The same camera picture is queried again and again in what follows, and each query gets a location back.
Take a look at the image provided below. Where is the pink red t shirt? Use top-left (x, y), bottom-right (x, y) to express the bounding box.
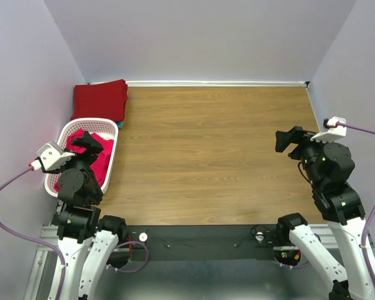
top-left (66, 129), bottom-right (114, 191)

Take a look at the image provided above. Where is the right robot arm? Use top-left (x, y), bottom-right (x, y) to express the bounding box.
top-left (275, 118), bottom-right (375, 299)

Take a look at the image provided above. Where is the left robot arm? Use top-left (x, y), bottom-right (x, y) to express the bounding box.
top-left (44, 131), bottom-right (126, 299)

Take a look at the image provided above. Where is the white plastic laundry basket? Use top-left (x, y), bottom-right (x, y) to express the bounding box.
top-left (44, 117), bottom-right (119, 198)

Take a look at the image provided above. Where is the folded dark red shirt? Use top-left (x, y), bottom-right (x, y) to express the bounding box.
top-left (71, 79), bottom-right (128, 123)

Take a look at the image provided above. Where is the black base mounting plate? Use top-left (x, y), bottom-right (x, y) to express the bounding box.
top-left (126, 224), bottom-right (294, 261)

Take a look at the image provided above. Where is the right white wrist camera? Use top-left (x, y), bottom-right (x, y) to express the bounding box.
top-left (310, 116), bottom-right (347, 143)

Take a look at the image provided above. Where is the aluminium frame rail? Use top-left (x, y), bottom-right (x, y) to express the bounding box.
top-left (21, 223), bottom-right (63, 300)

